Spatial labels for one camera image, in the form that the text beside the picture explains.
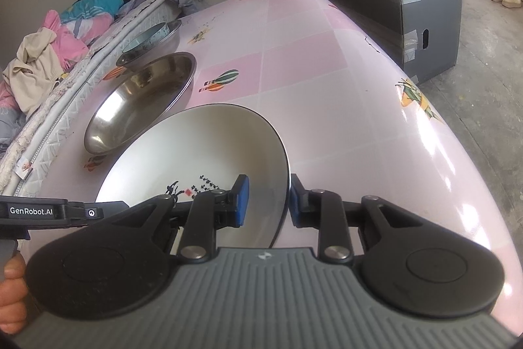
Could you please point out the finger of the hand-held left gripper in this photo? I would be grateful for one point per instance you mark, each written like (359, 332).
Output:
(94, 214)

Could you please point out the white ceramic plate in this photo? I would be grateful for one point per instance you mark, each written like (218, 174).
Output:
(184, 144)

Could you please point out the grey blue floral quilt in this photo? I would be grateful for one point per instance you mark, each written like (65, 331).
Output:
(10, 128)

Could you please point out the teal cloth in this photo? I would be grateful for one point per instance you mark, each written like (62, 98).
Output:
(92, 5)

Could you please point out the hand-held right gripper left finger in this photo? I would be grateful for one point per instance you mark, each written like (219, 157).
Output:
(243, 202)

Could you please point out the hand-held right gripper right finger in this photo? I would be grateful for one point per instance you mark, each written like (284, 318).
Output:
(296, 206)

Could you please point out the mattress label tag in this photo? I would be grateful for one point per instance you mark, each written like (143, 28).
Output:
(23, 171)

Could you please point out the dark grey carton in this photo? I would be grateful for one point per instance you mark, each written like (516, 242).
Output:
(429, 5)

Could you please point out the white quilted mattress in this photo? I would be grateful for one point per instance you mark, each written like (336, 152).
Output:
(53, 120)

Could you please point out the person's left hand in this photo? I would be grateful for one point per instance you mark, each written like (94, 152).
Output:
(12, 291)

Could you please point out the pile of clothes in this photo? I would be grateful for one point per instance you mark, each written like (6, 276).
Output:
(67, 42)

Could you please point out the teal patterned ceramic bowl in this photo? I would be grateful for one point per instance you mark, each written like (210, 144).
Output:
(151, 36)

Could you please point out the beige garment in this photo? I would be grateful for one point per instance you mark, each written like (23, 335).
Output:
(32, 71)

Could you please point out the stainless steel bowl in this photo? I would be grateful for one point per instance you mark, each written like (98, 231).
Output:
(171, 32)
(166, 47)

